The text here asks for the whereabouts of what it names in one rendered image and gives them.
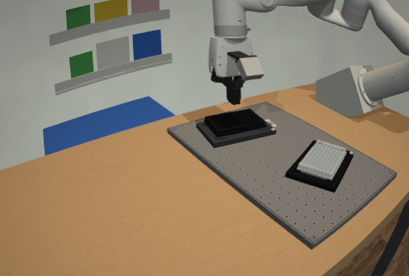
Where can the white label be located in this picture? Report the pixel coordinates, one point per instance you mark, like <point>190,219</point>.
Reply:
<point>269,122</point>

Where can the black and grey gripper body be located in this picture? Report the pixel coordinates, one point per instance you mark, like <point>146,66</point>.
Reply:
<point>224,65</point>

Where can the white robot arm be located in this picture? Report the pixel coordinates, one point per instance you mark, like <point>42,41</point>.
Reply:
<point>389,80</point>

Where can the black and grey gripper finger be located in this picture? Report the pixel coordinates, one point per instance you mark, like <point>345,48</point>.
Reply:
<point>228,82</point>
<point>238,83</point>

